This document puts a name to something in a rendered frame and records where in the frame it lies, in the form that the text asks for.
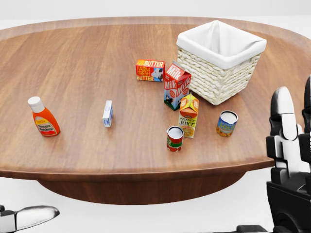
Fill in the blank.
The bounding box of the blue soup tin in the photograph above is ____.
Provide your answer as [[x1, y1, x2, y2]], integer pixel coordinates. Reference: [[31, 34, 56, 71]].
[[216, 110, 239, 137]]

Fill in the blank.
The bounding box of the small white blue box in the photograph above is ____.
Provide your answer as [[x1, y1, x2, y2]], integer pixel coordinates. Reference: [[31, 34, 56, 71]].
[[102, 100, 114, 128]]

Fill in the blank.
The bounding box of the orange ketchup bottle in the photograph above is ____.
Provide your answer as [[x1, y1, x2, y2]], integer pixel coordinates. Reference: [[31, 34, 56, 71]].
[[27, 96, 61, 137]]

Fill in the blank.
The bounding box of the orange butter box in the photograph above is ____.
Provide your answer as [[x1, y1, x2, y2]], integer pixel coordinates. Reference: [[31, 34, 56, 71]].
[[135, 59, 166, 83]]

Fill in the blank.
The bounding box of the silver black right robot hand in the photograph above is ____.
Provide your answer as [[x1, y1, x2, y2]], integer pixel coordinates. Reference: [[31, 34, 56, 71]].
[[236, 75, 311, 233]]

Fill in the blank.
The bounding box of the white woven basket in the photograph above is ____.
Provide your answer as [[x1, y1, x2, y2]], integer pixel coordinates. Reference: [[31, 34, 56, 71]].
[[176, 20, 267, 106]]

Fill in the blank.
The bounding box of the orange juice carton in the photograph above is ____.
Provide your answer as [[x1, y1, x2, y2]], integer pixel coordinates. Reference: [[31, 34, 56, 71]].
[[178, 92, 200, 139]]

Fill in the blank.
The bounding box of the red milk carton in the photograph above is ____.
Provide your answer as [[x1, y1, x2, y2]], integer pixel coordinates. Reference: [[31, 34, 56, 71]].
[[163, 60, 192, 112]]

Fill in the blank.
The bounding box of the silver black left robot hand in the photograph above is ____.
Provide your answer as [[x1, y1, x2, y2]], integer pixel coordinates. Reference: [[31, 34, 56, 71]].
[[0, 205, 60, 233]]

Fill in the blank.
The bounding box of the red tomato tin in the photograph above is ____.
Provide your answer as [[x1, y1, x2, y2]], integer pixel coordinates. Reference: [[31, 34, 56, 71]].
[[166, 126, 184, 152]]

